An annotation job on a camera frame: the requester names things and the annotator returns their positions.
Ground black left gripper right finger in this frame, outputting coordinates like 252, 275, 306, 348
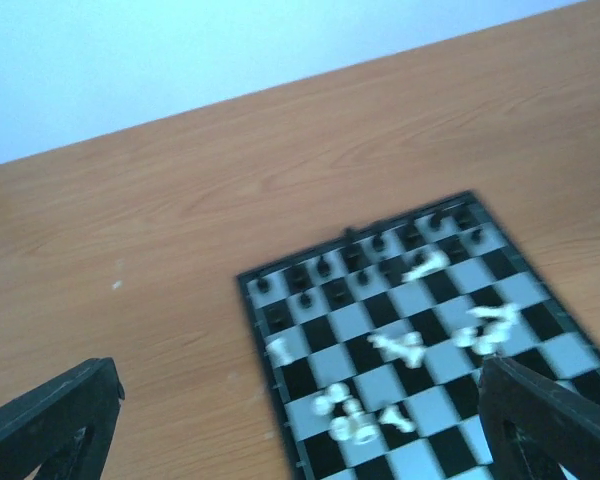
478, 355, 600, 479

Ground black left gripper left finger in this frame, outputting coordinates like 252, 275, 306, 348
0, 357, 125, 479

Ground black and grey chessboard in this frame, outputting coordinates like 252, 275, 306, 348
237, 191, 600, 479

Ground white chess piece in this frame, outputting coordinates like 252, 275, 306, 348
402, 250, 450, 283
266, 337, 295, 367

